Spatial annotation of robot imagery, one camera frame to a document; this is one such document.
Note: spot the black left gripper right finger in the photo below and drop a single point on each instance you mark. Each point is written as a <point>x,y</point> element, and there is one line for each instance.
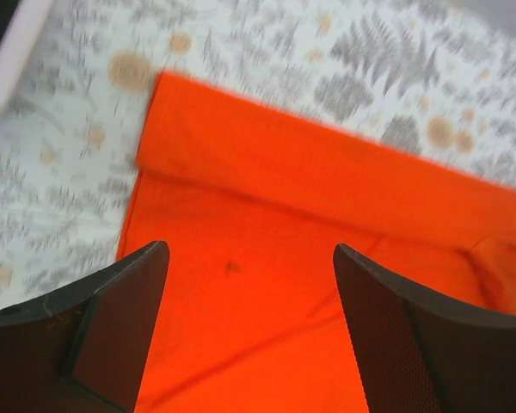
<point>418,350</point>

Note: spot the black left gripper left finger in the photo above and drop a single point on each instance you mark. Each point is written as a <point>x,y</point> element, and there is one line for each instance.
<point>83,347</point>

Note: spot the orange t shirt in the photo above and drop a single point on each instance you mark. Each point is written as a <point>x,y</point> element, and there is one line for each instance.
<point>252,203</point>

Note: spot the floral patterned table mat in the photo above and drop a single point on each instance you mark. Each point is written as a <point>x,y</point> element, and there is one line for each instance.
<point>428,77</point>

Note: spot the white plastic laundry basket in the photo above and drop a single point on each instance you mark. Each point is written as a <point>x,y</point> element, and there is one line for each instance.
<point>21,22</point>

